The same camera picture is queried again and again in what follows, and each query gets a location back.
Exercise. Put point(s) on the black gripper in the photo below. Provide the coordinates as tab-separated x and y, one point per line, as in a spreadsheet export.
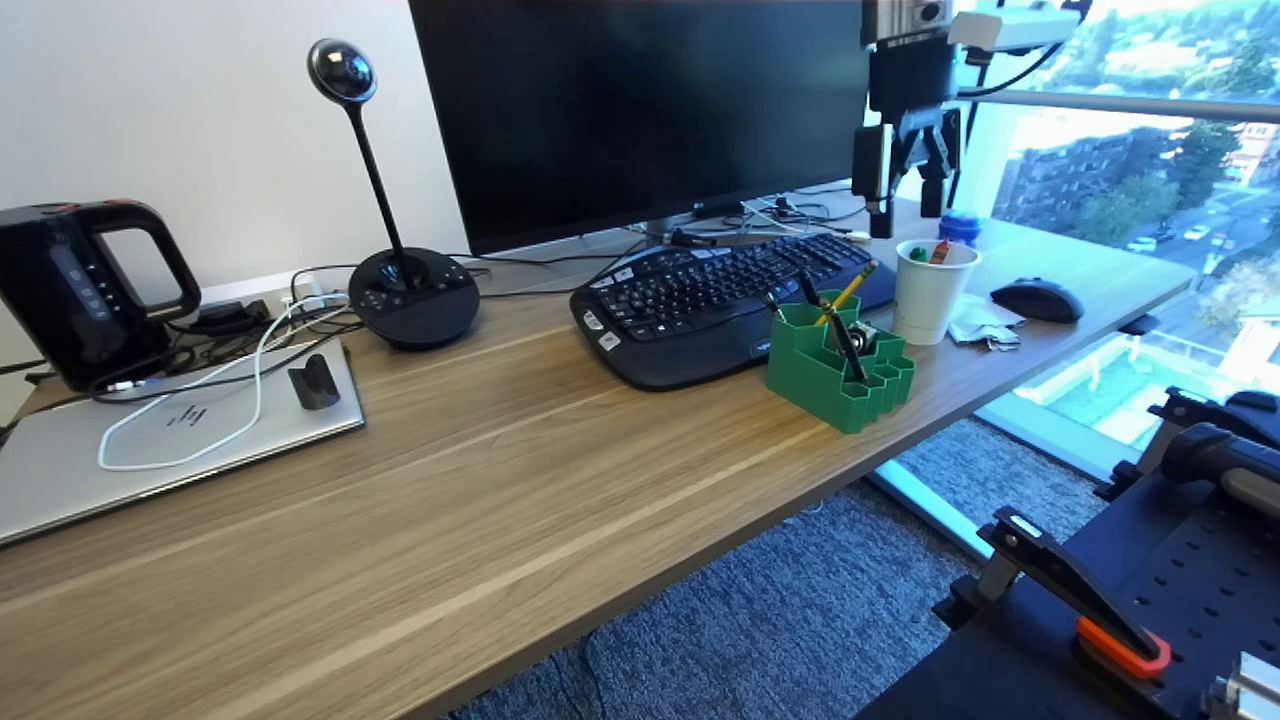
912	72

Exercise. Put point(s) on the white paper cup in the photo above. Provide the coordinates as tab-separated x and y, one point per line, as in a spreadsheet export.
924	306

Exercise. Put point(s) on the green plastic pen holder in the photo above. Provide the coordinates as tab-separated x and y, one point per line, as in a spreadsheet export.
814	382

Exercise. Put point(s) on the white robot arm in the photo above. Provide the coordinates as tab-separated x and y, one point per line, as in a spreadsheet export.
928	14

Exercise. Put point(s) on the green capped marker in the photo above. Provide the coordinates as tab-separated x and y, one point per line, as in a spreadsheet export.
917	248

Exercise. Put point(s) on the blue mentos gum bottle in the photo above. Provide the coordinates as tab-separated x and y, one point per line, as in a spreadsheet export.
958	229

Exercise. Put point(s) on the orange crayon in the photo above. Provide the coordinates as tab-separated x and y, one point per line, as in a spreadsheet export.
941	248

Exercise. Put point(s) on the yellow pencil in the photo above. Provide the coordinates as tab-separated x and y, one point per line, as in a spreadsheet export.
851	290

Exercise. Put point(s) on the small black silver clip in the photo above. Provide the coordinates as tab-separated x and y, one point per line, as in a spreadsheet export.
860	336

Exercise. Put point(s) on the white folded cloth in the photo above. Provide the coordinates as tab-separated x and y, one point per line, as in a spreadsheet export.
984	325

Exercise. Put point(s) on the black pencil gold print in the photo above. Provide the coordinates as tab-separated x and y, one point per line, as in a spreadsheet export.
832	333

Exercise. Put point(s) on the dark grey computer mouse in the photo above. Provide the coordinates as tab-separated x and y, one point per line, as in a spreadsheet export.
1039	300

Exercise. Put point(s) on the black ergonomic keyboard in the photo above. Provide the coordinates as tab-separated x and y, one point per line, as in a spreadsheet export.
695	306

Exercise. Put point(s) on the large black monitor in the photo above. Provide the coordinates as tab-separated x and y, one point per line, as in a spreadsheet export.
641	105

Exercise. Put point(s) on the black tube clamp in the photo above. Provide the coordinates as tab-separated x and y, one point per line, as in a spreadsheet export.
1214	455

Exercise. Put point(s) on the black perforated work table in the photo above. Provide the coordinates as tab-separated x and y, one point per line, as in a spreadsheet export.
1202	586

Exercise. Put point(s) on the black webcam on stand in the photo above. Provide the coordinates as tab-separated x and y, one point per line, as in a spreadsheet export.
414	300

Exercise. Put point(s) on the white power plug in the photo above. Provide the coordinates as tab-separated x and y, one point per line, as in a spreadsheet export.
323	290

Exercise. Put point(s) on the aluminium extrusion profile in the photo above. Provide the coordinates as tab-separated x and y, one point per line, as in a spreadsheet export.
1253	685

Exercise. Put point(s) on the small black adapter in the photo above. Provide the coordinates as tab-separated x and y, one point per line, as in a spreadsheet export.
313	382

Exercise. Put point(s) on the black power plug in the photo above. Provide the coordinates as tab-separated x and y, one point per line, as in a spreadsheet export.
234	319

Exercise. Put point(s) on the black electric kettle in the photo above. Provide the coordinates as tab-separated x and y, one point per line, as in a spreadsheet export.
62	306

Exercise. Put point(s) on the silver closed laptop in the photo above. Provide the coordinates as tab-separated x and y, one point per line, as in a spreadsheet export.
82	465

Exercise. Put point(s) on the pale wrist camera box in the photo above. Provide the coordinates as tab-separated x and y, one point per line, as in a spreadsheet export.
1012	24

